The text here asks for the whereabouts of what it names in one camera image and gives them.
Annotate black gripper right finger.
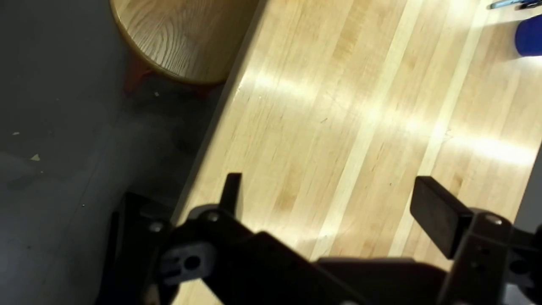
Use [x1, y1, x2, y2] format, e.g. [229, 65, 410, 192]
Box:
[410, 177, 473, 260]

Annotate blue plastic cup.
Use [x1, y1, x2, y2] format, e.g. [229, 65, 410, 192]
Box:
[515, 16, 542, 56]

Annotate wooden stool red legs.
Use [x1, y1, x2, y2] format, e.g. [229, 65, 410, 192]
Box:
[109, 0, 261, 92]

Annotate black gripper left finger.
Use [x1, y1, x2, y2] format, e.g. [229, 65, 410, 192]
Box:
[219, 173, 242, 216]

